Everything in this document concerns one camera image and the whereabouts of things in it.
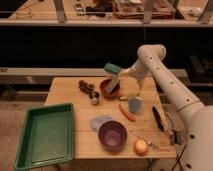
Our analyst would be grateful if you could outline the black marker pen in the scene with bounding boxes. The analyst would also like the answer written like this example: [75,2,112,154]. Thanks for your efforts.
[152,106,164,131]

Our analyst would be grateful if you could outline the wooden table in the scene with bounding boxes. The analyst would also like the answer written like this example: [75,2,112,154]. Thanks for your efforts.
[45,77,176,159]

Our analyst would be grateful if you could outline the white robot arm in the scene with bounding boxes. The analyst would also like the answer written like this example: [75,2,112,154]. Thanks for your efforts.
[127,44,213,171]

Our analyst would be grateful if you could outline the yellow red apple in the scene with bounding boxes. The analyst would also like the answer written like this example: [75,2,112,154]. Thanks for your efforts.
[133,139,148,155]

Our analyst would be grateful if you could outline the white rectangular block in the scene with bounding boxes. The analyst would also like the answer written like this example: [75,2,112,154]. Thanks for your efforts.
[105,77,120,93]

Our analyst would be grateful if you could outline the black cables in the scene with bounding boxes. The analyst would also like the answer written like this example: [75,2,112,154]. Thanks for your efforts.
[162,106,189,171]

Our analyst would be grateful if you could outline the light blue plastic cup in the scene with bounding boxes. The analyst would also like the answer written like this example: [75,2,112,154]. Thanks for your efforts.
[128,97,142,113]

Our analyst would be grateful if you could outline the orange carrot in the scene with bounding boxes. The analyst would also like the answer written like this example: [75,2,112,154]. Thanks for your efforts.
[119,104,136,122]

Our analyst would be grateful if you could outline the small metal cup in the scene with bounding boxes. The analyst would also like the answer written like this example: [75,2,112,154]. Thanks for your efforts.
[89,91,99,105]

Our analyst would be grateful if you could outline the dark grape bunch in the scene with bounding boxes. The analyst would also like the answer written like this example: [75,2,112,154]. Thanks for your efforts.
[79,80,95,94]

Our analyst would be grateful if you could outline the brown wooden bowl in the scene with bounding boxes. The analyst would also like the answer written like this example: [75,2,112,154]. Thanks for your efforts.
[100,79,120,99]

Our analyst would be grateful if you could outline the green sponge block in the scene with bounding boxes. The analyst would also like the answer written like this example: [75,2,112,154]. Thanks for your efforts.
[104,63,121,75]

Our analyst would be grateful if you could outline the green plastic tray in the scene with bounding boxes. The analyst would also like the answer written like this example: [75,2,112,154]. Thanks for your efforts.
[14,103,75,171]

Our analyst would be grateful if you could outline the purple bowl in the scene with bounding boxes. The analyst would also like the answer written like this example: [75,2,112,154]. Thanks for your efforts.
[98,120,127,151]

